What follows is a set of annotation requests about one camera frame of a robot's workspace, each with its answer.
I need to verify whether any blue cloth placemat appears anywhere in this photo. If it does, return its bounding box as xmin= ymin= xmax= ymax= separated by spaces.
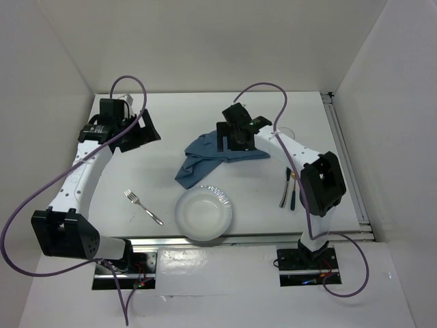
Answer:
xmin=175 ymin=131 xmax=270 ymax=189

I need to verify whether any purple cable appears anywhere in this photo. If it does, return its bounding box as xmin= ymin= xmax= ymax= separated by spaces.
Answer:
xmin=0 ymin=74 xmax=148 ymax=327
xmin=232 ymin=81 xmax=371 ymax=297

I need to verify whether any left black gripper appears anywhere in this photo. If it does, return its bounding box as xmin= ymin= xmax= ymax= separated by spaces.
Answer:
xmin=117 ymin=109 xmax=160 ymax=152

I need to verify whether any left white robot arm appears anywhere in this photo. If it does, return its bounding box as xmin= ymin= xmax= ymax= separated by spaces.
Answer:
xmin=31 ymin=94 xmax=160 ymax=273

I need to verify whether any gold spoon teal handle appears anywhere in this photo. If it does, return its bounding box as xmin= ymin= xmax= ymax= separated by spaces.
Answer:
xmin=290 ymin=172 xmax=296 ymax=211

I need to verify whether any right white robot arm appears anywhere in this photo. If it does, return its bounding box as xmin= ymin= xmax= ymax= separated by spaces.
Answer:
xmin=216 ymin=103 xmax=346 ymax=268

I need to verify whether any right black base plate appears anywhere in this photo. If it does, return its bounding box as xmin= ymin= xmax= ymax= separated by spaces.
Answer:
xmin=273 ymin=247 xmax=342 ymax=287

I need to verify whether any clear plastic cup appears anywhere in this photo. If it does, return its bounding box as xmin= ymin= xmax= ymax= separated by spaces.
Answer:
xmin=279 ymin=127 xmax=296 ymax=139

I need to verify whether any silver fork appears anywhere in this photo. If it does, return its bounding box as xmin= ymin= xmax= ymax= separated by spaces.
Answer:
xmin=124 ymin=189 xmax=164 ymax=226

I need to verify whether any white ceramic plate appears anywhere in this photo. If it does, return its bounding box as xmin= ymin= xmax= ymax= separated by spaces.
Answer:
xmin=174 ymin=185 xmax=233 ymax=242

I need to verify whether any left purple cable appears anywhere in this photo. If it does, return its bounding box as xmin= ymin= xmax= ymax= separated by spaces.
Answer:
xmin=0 ymin=74 xmax=148 ymax=327

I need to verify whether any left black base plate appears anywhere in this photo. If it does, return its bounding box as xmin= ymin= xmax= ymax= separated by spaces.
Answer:
xmin=91 ymin=251 xmax=158 ymax=290

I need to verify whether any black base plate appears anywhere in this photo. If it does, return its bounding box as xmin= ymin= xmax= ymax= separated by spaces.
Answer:
xmin=91 ymin=251 xmax=158 ymax=290
xmin=273 ymin=247 xmax=342 ymax=287

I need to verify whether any aluminium frame rail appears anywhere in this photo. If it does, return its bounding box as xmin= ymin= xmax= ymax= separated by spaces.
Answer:
xmin=320 ymin=92 xmax=375 ymax=241

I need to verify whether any silver knife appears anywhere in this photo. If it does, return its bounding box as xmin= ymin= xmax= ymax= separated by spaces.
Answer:
xmin=279 ymin=167 xmax=292 ymax=208

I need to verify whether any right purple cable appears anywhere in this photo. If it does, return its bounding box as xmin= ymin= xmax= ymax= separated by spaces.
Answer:
xmin=232 ymin=81 xmax=371 ymax=297

